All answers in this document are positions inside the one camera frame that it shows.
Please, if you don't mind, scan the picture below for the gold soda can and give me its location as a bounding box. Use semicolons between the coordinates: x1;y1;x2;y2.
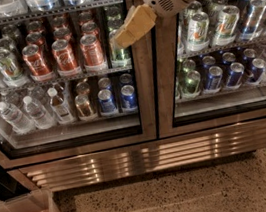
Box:
74;94;98;121

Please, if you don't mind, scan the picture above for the steel fridge bottom grille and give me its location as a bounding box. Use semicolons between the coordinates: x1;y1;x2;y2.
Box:
9;118;266;192

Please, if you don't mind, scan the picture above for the red cola can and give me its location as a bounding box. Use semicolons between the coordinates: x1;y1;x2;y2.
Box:
51;39;82;77
22;44;55;82

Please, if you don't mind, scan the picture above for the front red cola can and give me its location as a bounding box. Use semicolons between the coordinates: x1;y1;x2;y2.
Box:
22;44;55;82

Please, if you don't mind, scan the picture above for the green soda can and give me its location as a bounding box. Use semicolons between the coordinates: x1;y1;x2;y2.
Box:
108;30;131;68

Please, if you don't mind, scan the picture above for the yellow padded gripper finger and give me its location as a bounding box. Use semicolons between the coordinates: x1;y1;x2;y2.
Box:
113;4;157;49

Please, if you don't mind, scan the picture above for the blue can right fridge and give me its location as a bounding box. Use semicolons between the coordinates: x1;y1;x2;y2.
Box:
203;66;223;93

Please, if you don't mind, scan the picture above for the brown tea bottle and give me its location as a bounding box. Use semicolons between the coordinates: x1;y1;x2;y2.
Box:
47;87;75;124

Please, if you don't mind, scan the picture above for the blue soda can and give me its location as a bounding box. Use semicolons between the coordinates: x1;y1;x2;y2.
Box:
120;85;138;112
98;89;118;116

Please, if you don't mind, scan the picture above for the glass fridge door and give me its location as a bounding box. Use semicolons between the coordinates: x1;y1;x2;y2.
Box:
0;0;157;169
137;0;266;139

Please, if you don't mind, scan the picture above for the clear water bottle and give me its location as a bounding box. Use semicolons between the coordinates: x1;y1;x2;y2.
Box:
0;101;35;135
23;96;55;130

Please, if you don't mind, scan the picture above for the white can right fridge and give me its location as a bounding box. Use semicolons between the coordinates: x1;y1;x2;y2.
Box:
186;11;210;52

